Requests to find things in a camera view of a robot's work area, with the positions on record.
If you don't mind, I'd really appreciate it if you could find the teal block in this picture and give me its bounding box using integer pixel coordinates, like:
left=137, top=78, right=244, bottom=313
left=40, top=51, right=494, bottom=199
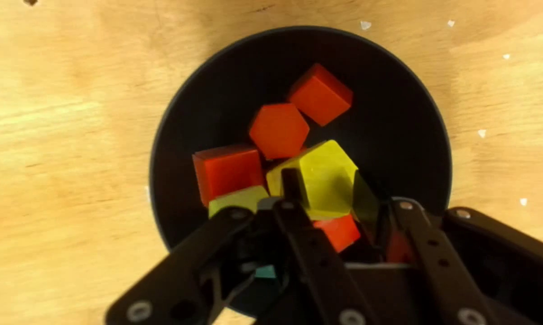
left=255, top=262, right=280, bottom=282

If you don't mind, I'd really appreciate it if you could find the black bowl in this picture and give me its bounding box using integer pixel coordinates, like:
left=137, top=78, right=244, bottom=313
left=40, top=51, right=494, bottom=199
left=148, top=24, right=455, bottom=318

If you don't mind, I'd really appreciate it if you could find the yellow-green block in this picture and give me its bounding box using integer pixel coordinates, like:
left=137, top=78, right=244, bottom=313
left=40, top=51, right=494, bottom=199
left=265, top=139, right=361, bottom=222

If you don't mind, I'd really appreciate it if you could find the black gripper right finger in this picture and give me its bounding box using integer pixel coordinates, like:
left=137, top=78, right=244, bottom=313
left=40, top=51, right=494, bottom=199
left=348, top=170, right=543, bottom=325

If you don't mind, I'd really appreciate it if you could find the large yellow block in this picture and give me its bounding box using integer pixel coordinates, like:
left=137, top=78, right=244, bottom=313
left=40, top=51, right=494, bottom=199
left=208, top=184, right=271, bottom=220

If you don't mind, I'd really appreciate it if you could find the red wooden block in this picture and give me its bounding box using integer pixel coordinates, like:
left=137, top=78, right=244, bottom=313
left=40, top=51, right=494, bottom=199
left=191, top=143, right=267, bottom=210
left=247, top=101, right=312, bottom=163
left=285, top=62, right=356, bottom=128
left=312, top=213, right=365, bottom=255

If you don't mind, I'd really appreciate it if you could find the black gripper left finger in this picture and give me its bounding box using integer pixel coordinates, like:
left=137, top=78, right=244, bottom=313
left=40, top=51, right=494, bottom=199
left=105, top=168, right=375, bottom=325

